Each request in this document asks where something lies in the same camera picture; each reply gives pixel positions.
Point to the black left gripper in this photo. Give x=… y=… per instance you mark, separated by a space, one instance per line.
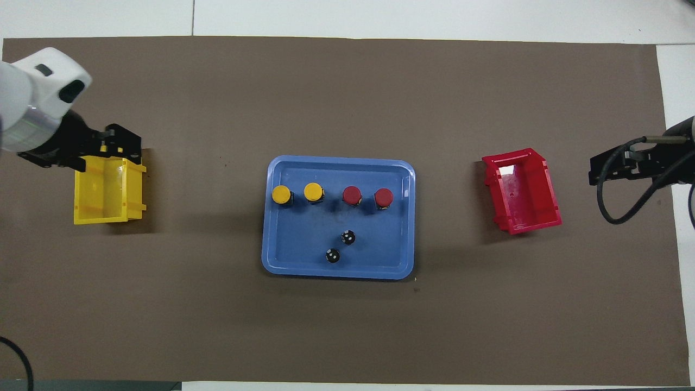
x=76 y=141

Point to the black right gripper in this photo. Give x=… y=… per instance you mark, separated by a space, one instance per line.
x=673 y=163

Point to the yellow push button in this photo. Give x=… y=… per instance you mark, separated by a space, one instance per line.
x=314 y=191
x=282 y=194

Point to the red push button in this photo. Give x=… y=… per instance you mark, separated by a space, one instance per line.
x=352 y=195
x=384 y=197

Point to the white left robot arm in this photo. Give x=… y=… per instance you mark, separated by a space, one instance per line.
x=38 y=92

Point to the blue plastic tray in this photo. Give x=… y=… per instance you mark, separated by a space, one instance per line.
x=293 y=244

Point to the yellow plastic bin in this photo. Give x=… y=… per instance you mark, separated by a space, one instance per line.
x=108 y=190

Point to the red plastic bin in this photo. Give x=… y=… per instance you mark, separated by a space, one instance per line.
x=521 y=195

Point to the brown paper mat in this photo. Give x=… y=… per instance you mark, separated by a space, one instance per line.
x=217 y=326

